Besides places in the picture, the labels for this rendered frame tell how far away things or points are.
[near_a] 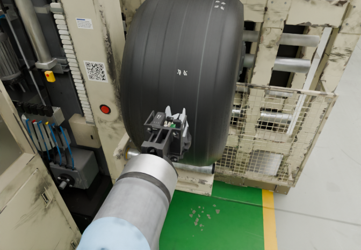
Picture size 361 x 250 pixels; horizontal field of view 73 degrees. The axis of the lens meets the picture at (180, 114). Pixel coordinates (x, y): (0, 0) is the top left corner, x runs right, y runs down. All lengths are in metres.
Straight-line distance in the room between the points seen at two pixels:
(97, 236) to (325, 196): 2.01
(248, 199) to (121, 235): 1.71
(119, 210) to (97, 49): 0.60
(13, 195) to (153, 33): 0.78
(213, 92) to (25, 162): 0.79
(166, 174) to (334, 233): 1.76
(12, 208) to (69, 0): 0.75
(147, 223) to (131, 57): 0.41
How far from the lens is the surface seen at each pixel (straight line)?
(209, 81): 0.58
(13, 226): 1.16
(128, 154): 0.98
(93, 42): 0.84
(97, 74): 0.89
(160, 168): 0.38
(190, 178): 0.94
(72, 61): 0.93
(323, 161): 2.46
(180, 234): 1.80
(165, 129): 0.44
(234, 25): 0.66
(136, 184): 0.36
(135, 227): 0.32
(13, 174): 1.10
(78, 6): 0.82
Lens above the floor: 1.62
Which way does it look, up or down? 38 degrees down
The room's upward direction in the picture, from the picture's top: straight up
